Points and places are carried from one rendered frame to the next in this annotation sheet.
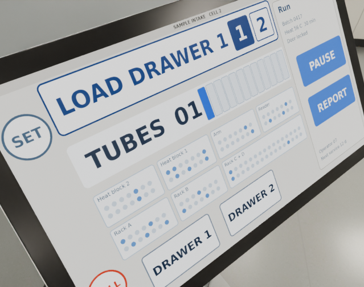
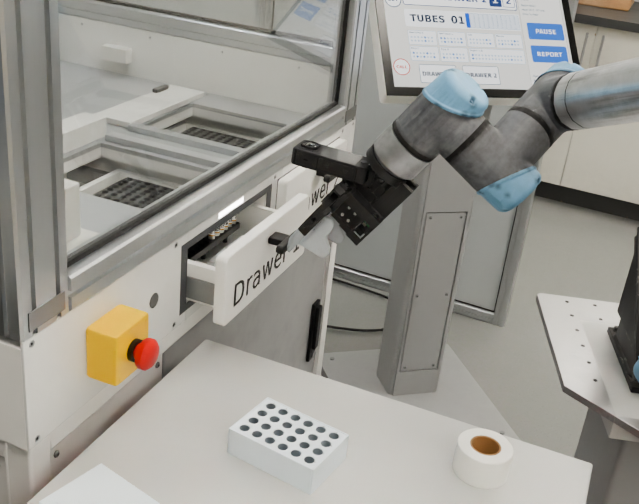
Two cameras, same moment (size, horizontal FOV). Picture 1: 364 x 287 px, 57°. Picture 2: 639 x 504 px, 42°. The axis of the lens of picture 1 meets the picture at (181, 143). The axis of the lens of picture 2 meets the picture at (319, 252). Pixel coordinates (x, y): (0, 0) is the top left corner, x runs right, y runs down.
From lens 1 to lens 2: 180 cm
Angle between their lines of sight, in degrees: 28
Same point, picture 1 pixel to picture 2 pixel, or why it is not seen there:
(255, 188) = (485, 69)
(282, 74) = (515, 26)
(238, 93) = (486, 23)
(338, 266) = not seen: outside the picture
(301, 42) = (532, 18)
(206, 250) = not seen: hidden behind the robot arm
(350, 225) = not seen: outside the picture
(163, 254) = (429, 68)
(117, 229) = (412, 46)
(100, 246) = (404, 49)
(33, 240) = (382, 32)
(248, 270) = (511, 391)
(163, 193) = (436, 44)
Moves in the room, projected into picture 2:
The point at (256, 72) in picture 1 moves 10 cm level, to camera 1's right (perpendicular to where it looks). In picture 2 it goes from (499, 19) to (541, 26)
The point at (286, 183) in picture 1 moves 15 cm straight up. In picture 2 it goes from (505, 79) to (518, 14)
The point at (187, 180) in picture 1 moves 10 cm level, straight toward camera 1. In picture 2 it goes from (449, 46) to (435, 53)
